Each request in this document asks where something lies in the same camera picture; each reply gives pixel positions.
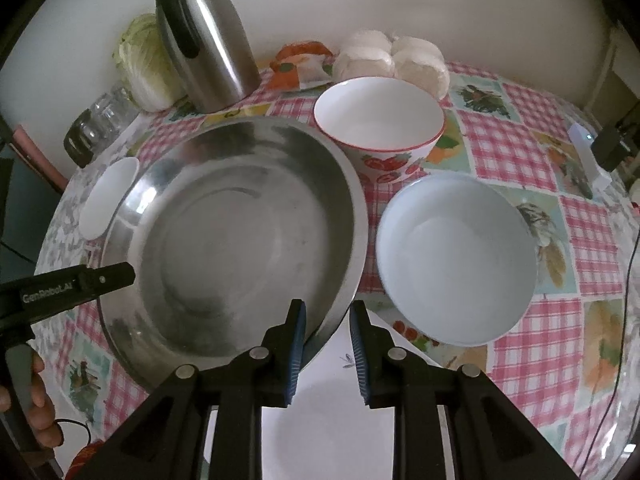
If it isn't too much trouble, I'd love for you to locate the white square plate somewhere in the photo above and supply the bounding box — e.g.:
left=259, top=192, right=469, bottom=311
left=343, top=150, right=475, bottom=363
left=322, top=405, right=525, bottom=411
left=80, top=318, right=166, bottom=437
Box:
left=257, top=305, right=453, bottom=480

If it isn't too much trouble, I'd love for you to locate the stainless steel thermos jug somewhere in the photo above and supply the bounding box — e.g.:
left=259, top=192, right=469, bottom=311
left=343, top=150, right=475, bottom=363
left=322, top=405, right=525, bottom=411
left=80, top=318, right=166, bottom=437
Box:
left=149, top=0, right=262, bottom=113

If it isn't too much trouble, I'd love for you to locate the clear drinking glass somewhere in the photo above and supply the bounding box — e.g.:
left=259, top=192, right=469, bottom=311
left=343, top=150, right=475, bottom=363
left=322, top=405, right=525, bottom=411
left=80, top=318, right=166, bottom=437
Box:
left=90, top=91, right=130, bottom=131
left=112, top=82, right=138, bottom=116

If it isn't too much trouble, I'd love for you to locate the red-rimmed strawberry print bowl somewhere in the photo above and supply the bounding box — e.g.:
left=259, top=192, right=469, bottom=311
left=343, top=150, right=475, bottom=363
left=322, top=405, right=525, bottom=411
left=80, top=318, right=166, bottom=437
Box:
left=313, top=77, right=447, bottom=186

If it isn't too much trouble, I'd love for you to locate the napa cabbage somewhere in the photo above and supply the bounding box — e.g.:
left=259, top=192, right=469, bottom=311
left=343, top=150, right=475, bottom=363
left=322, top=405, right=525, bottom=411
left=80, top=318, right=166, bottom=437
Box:
left=112, top=12, right=188, bottom=112

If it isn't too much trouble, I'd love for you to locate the person's left hand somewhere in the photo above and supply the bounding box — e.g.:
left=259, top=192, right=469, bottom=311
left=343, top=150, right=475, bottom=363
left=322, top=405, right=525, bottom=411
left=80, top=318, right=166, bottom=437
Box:
left=27, top=352, right=65, bottom=450

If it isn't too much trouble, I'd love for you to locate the orange-red object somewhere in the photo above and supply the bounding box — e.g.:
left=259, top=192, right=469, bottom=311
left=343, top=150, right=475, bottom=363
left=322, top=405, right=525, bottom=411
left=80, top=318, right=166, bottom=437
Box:
left=65, top=440, right=107, bottom=480

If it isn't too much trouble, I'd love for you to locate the dark cabinet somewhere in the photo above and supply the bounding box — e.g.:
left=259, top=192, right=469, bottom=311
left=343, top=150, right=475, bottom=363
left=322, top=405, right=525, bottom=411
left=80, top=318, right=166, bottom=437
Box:
left=0, top=145, right=61, bottom=266

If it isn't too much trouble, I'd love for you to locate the black power adapter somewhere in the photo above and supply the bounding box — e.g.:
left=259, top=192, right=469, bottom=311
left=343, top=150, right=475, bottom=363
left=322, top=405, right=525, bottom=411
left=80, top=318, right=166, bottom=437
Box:
left=592, top=125, right=633, bottom=171

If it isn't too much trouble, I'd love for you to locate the orange printed snack packet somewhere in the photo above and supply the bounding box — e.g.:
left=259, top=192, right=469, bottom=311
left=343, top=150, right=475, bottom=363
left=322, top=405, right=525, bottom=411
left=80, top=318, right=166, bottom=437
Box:
left=270, top=40, right=333, bottom=92

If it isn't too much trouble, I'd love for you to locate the grey floral cloth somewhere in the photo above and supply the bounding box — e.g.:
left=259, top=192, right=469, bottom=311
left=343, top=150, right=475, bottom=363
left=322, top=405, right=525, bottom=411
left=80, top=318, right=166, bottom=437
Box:
left=35, top=110, right=151, bottom=341

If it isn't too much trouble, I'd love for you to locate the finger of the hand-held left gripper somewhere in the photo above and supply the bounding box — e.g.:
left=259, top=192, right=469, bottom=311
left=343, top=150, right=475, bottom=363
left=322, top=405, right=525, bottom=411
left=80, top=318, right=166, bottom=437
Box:
left=75, top=261, right=136, bottom=297

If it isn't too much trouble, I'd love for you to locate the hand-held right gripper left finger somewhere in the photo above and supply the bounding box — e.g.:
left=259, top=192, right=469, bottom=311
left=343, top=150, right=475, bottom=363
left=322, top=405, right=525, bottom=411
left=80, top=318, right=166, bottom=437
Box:
left=75, top=299, right=307, bottom=480

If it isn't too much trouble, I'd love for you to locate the black cable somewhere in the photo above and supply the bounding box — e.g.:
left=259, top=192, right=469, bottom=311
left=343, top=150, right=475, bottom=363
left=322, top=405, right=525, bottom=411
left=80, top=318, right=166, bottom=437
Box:
left=587, top=230, right=640, bottom=466

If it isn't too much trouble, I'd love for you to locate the small white dish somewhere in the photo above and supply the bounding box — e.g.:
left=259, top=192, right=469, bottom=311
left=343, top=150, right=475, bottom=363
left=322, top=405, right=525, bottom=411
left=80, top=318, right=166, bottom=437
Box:
left=80, top=156, right=141, bottom=241

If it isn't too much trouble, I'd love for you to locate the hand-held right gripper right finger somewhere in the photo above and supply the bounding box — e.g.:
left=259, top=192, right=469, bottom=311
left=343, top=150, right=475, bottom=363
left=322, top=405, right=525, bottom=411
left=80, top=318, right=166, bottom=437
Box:
left=348, top=300, right=556, bottom=480

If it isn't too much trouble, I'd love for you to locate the glass with dark band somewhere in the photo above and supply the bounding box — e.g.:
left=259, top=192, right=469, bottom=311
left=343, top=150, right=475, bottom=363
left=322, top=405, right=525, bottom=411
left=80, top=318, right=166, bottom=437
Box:
left=64, top=109, right=108, bottom=168

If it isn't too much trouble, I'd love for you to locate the white plastic device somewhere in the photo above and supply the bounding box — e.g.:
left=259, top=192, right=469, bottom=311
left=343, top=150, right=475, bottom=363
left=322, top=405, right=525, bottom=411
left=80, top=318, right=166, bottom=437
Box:
left=567, top=122, right=612, bottom=191

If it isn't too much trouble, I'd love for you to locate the pink board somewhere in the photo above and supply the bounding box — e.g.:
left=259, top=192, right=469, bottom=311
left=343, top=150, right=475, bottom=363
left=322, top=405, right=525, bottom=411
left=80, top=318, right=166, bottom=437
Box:
left=12, top=127, right=68, bottom=196

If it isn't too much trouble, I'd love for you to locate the large stainless steel basin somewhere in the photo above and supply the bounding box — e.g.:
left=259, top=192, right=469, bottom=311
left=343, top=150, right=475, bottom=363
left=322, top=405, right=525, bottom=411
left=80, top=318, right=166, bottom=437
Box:
left=95, top=115, right=368, bottom=391

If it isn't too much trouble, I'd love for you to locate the pale blue bowl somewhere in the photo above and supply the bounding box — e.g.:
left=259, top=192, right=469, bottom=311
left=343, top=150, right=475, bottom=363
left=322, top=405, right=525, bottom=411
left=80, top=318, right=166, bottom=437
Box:
left=376, top=176, right=538, bottom=347

